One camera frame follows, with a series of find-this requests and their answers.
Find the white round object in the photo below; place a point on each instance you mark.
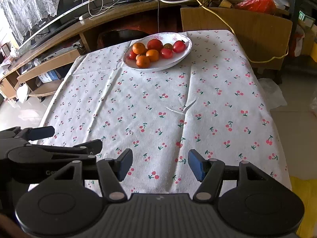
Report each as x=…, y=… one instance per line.
x=22, y=93

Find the blue and white box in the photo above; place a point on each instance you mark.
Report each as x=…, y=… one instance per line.
x=49, y=76

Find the white plastic sheet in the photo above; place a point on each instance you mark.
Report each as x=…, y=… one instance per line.
x=272, y=93

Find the cherry print tablecloth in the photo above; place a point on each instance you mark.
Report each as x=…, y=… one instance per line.
x=148, y=99

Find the small brown wooden cabinet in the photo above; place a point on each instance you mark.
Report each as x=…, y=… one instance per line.
x=235, y=37

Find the smooth orange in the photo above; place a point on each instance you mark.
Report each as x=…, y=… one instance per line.
x=138, y=48

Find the black metal rack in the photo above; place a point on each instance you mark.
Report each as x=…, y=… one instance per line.
x=294, y=5

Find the grey media player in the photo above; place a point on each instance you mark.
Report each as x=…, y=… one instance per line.
x=59, y=54

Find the red cherry tomato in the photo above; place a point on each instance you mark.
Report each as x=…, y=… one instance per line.
x=166, y=53
x=131, y=55

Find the white lace cloth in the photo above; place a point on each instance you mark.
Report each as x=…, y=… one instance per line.
x=29, y=7

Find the yellow floor sheet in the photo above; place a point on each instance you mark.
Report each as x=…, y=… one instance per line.
x=307, y=203

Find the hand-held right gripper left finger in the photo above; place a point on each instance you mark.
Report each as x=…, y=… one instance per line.
x=125, y=164

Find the white charger plug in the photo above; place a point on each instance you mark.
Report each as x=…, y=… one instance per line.
x=83, y=16

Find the white floral plate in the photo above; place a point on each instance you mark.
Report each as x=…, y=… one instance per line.
x=173, y=59

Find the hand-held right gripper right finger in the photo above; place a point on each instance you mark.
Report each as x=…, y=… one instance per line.
x=196, y=164

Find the red plastic bag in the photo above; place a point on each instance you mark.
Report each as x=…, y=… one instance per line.
x=257, y=2

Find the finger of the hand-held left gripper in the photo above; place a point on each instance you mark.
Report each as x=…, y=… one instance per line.
x=40, y=132
x=95, y=146

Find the wooden television stand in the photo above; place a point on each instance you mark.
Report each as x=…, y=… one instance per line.
x=111, y=14

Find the red strawberry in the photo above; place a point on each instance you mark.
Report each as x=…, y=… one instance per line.
x=178, y=46

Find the large orange-red tomato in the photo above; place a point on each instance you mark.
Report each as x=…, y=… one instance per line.
x=155, y=44

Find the small orange mandarin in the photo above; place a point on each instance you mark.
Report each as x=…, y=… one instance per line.
x=152, y=55

